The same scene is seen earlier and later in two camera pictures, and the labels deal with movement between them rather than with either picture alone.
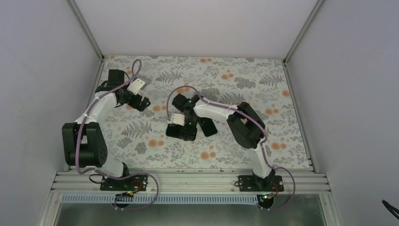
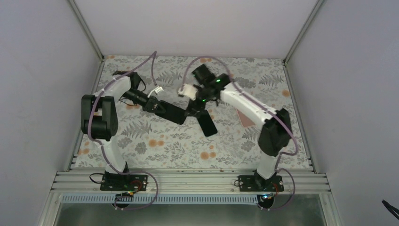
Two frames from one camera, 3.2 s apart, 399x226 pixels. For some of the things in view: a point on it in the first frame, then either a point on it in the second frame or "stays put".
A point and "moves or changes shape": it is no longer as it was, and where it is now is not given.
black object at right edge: x=391 y=208 stays put
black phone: x=173 y=130 moves or changes shape
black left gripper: x=142 y=106 → x=152 y=101
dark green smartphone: x=208 y=126 stays put
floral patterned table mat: x=139 y=139 stays put
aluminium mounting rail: x=190 y=182 stays put
